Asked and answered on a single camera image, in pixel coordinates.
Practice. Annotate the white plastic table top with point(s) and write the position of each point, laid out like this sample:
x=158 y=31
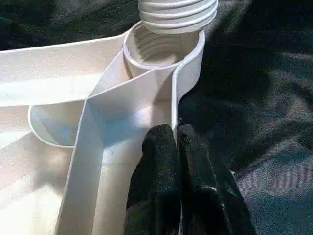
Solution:
x=73 y=73

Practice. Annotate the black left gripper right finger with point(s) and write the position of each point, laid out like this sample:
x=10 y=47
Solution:
x=205 y=191

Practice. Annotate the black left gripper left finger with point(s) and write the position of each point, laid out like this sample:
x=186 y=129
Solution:
x=154 y=186

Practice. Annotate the white plastic table leg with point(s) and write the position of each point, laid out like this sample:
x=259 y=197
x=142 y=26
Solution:
x=178 y=14

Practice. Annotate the black work mat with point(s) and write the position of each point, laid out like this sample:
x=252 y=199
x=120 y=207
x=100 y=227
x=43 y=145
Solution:
x=259 y=98

